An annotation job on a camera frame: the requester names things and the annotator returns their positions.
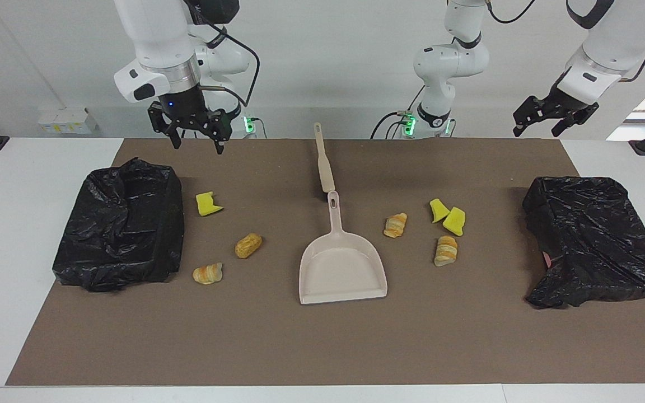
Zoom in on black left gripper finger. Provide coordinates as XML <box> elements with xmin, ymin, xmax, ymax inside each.
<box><xmin>513</xmin><ymin>97</ymin><xmax>543</xmax><ymax>138</ymax></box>
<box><xmin>551</xmin><ymin>111</ymin><xmax>584</xmax><ymax>138</ymax></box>

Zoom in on notched yellow sponge piece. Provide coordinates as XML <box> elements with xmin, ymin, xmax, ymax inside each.
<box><xmin>196</xmin><ymin>191</ymin><xmax>224</xmax><ymax>217</ymax></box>

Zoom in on brown bread roll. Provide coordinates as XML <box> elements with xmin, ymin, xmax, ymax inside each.
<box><xmin>235</xmin><ymin>233</ymin><xmax>263</xmax><ymax>259</ymax></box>

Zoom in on beige hand brush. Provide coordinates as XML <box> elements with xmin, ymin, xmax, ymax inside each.
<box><xmin>313</xmin><ymin>122</ymin><xmax>336</xmax><ymax>201</ymax></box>

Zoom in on yellow green sponge piece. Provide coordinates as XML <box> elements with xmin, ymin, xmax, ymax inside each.
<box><xmin>442</xmin><ymin>207</ymin><xmax>466</xmax><ymax>236</ymax></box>
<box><xmin>429</xmin><ymin>198</ymin><xmax>451</xmax><ymax>223</ymax></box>

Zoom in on striped croissant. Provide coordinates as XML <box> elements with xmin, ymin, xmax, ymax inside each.
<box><xmin>433</xmin><ymin>235</ymin><xmax>459</xmax><ymax>267</ymax></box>
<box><xmin>384</xmin><ymin>212</ymin><xmax>408</xmax><ymax>239</ymax></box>
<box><xmin>192</xmin><ymin>262</ymin><xmax>223</xmax><ymax>285</ymax></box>

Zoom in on beige plastic dustpan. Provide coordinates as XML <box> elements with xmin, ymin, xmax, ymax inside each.
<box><xmin>299</xmin><ymin>190</ymin><xmax>389</xmax><ymax>306</ymax></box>

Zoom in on black bag lined bin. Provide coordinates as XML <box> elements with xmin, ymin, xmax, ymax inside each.
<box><xmin>522</xmin><ymin>176</ymin><xmax>645</xmax><ymax>309</ymax></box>
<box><xmin>52</xmin><ymin>157</ymin><xmax>185</xmax><ymax>293</ymax></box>

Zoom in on brown table mat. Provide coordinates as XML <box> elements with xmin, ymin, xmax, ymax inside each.
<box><xmin>5</xmin><ymin>138</ymin><xmax>645</xmax><ymax>387</ymax></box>

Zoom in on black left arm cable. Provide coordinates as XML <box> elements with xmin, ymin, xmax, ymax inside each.
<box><xmin>485</xmin><ymin>0</ymin><xmax>537</xmax><ymax>25</ymax></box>

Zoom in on white wall socket box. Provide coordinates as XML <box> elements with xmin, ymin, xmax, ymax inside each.
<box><xmin>38</xmin><ymin>107</ymin><xmax>98</xmax><ymax>135</ymax></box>

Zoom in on black left base cable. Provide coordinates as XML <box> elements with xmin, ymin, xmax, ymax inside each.
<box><xmin>371</xmin><ymin>111</ymin><xmax>413</xmax><ymax>139</ymax></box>

